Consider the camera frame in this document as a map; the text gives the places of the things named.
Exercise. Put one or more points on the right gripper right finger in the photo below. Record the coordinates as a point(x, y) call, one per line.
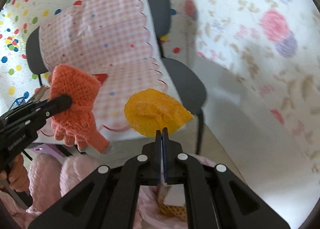
point(214, 196)

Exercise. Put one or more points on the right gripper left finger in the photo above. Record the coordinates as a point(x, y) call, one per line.
point(107, 198)

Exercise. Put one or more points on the orange knitted glove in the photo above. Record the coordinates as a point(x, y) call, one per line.
point(76, 125)

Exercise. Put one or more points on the yellow cloth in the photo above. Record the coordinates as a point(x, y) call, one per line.
point(150, 110)

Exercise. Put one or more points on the pink lined trash bin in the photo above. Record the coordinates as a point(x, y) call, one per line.
point(148, 213)

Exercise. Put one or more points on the left hand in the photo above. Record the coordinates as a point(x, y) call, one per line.
point(18, 176)

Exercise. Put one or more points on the woven bamboo basket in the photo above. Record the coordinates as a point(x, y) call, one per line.
point(171, 211)

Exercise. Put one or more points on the white flat box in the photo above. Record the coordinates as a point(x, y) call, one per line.
point(175, 196)

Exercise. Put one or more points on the pink fuzzy trousers leg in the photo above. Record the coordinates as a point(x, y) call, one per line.
point(49, 181)

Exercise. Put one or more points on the dark grey chair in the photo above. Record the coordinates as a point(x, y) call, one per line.
point(189, 87)

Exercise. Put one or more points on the pink checkered chair cover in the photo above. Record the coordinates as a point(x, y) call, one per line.
point(117, 38)

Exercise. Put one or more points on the polka dot wall sheet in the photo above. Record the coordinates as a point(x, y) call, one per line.
point(20, 17)

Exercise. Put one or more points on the floral wall sheet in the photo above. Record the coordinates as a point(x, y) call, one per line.
point(272, 48)

